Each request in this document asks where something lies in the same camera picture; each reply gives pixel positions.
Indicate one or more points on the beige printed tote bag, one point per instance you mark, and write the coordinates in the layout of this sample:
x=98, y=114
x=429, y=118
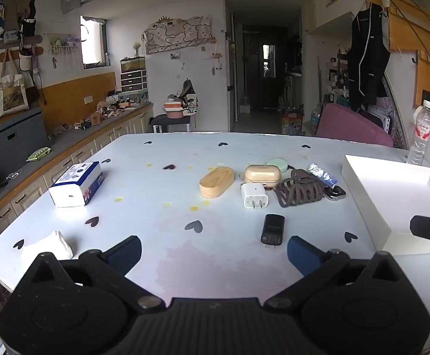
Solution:
x=12, y=96

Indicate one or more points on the black charger plug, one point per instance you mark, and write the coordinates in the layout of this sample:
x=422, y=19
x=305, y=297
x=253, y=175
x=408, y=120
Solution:
x=273, y=228

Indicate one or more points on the pink orange lunch box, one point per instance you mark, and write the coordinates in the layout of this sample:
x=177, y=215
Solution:
x=173, y=110

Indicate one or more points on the cream cabinet counter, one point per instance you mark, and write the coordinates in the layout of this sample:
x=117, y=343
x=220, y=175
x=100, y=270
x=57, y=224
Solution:
x=89, y=144

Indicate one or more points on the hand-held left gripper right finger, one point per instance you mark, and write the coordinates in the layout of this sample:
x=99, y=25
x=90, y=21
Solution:
x=303, y=257

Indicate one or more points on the green wet wipes pack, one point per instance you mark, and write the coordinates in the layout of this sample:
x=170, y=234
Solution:
x=38, y=154

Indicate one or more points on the glass fish tank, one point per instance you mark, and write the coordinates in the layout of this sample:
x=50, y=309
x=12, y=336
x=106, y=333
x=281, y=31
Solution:
x=132, y=64

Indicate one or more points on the small black glossy device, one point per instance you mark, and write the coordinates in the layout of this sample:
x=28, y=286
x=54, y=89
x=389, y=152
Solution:
x=335, y=193

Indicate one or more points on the white cardboard tray box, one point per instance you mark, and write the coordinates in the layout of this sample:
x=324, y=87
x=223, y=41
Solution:
x=396, y=192

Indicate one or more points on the blue white tissue box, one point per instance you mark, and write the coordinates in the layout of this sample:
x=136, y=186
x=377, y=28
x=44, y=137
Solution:
x=76, y=185

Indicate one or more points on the white charger plug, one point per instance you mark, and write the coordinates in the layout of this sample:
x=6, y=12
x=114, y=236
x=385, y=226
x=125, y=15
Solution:
x=254, y=195

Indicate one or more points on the crumpled white tissue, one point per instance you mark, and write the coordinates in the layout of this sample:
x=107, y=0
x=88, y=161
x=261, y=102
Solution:
x=48, y=247

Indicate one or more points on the window with dark frame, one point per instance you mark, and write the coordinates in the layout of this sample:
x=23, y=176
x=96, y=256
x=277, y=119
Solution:
x=93, y=42

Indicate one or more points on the clear plastic water bottle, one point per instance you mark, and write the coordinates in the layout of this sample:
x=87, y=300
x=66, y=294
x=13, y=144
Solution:
x=420, y=137

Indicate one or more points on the colourful floor bag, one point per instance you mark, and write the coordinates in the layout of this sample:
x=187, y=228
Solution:
x=292, y=122

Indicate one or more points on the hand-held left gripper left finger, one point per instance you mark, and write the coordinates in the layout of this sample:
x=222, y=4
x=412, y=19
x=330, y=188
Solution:
x=125, y=256

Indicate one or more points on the brown hair claw clip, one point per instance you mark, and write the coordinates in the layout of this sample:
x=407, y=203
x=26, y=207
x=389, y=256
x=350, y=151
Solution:
x=300, y=190

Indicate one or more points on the grey storage box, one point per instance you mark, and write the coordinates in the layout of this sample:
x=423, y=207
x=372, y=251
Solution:
x=11, y=137

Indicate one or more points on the small grey drawer unit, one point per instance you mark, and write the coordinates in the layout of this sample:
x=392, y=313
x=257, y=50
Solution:
x=134, y=81

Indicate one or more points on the mint green round compact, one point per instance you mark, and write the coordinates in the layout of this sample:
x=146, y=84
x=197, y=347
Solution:
x=278, y=163

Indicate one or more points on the cloud shaped wall hanging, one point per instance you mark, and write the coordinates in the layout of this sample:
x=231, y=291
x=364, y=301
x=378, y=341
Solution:
x=178, y=35

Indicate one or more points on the white macrame wall hanging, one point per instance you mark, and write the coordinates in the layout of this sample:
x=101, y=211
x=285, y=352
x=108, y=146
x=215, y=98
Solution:
x=62, y=50

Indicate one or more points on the purple upholstered chair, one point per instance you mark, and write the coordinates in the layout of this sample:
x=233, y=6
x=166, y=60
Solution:
x=348, y=125

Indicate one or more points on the white perforated panels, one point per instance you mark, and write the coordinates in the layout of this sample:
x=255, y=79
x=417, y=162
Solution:
x=379, y=116

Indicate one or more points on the beige earbuds case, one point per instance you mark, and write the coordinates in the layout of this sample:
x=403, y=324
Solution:
x=261, y=175

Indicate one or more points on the black white stool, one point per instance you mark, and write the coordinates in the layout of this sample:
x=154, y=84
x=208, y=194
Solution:
x=170, y=122

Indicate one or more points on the black hanging vest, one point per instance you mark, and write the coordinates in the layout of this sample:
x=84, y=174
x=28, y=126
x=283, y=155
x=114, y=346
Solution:
x=366, y=63

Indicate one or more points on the black white shoulder bag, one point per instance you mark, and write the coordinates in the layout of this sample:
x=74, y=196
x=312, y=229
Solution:
x=189, y=98

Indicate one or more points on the silver blue foil packet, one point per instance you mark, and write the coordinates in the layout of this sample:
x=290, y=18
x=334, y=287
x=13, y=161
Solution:
x=322, y=174

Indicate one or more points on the oval wooden box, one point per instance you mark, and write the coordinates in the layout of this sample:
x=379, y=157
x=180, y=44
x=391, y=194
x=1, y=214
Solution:
x=216, y=182

